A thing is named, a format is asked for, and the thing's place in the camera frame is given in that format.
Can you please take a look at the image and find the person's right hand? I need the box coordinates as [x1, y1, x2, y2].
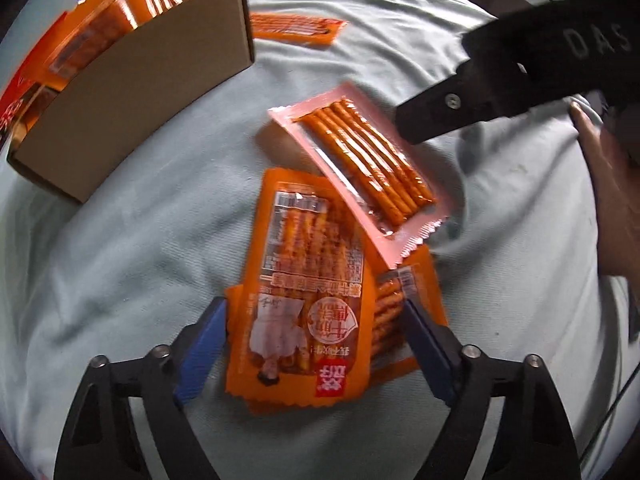
[570, 100, 640, 281]

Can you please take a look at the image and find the heap of snack packets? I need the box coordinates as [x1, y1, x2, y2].
[10, 0, 166, 91]

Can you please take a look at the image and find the brown cardboard box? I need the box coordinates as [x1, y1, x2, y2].
[6, 0, 257, 205]

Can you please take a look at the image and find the orange snack packet underneath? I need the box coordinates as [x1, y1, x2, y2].
[225, 245, 451, 416]

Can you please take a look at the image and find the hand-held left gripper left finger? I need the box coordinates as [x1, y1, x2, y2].
[52, 296, 231, 480]

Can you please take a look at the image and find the orange stick snack packet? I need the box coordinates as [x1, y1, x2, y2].
[224, 167, 377, 407]

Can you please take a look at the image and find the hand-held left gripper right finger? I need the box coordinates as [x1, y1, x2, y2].
[400, 299, 583, 480]

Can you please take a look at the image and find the orange flat snack packet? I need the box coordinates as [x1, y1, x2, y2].
[249, 11, 349, 47]

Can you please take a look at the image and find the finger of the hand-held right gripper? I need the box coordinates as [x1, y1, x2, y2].
[395, 57, 532, 146]

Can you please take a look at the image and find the red snack packet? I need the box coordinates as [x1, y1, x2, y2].
[0, 72, 51, 161]

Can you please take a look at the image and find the light blue bedsheet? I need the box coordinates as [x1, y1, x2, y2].
[0, 0, 631, 480]

